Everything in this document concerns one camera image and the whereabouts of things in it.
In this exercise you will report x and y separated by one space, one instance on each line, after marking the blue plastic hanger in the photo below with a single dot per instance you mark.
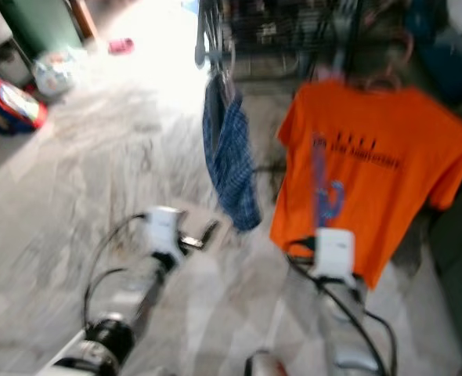
319 188

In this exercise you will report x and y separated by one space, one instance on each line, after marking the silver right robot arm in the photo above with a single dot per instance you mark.
344 329

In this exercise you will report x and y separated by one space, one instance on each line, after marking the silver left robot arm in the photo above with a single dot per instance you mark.
145 294

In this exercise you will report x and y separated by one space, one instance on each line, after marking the pink plastic hanger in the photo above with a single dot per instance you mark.
388 80

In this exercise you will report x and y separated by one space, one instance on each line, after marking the blue plaid shorts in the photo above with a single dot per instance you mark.
231 164

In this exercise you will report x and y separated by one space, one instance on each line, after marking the silver right robot leg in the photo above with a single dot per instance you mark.
270 364

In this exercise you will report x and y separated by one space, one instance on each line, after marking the orange printed t-shirt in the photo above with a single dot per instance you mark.
395 133

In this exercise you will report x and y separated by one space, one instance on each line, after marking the crumpled dark pink cloth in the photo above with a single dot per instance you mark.
121 46

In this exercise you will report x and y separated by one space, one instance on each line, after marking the white printed plastic bag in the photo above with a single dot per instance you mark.
57 72

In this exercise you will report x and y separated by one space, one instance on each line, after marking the red and blue backpack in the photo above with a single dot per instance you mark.
16 106

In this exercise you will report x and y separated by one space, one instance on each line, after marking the brown wooden board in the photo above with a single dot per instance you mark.
82 17

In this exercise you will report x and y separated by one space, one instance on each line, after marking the green slatted cabinet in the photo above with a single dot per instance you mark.
39 23

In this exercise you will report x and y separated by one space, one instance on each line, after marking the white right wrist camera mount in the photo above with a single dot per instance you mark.
334 252

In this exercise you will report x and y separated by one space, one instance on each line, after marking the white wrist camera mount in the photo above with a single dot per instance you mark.
334 252
164 227

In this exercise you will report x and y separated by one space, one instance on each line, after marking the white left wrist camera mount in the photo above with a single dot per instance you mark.
164 227

